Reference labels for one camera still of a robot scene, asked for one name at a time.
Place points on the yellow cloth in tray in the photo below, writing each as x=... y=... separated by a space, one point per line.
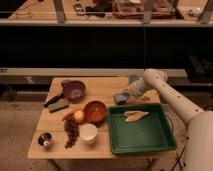
x=132 y=116

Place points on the purple bowl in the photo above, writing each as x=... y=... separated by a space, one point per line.
x=74 y=90

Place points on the orange bowl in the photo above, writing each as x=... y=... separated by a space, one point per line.
x=95 y=112

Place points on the bunch of dark grapes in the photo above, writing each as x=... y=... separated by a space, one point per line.
x=72 y=130

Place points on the white cup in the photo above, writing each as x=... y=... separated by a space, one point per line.
x=88 y=133

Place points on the wooden table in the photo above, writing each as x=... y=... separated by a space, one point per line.
x=82 y=157

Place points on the small metal cup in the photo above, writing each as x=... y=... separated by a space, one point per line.
x=45 y=140

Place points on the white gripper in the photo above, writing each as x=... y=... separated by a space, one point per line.
x=138 y=88

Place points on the orange carrot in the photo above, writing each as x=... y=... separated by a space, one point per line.
x=68 y=115

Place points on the yellow orange fruit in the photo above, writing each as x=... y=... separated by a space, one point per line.
x=79 y=116

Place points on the green plastic tray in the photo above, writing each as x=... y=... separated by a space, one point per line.
x=149 y=134

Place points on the blue sponge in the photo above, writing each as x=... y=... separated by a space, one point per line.
x=121 y=98

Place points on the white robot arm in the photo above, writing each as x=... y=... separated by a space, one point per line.
x=198 y=154

